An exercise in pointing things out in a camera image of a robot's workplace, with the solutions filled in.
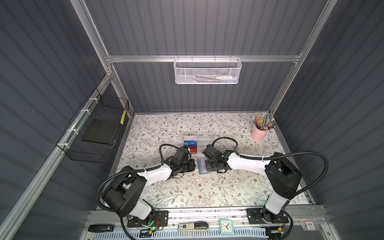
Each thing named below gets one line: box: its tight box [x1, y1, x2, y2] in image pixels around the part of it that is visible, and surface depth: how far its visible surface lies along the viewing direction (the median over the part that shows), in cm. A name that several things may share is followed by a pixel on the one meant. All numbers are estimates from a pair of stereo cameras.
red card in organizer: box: [188, 146, 198, 154], surface depth 98 cm
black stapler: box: [88, 224, 115, 233], surface depth 70 cm
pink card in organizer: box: [184, 135, 198, 141], surface depth 98 cm
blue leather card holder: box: [197, 157, 209, 175], surface depth 91 cm
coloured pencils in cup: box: [253, 113, 277, 131], surface depth 101 cm
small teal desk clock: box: [219, 219, 234, 235], surface depth 71 cm
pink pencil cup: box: [251, 124, 269, 141], surface depth 102 cm
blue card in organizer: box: [184, 140, 198, 147], surface depth 98 cm
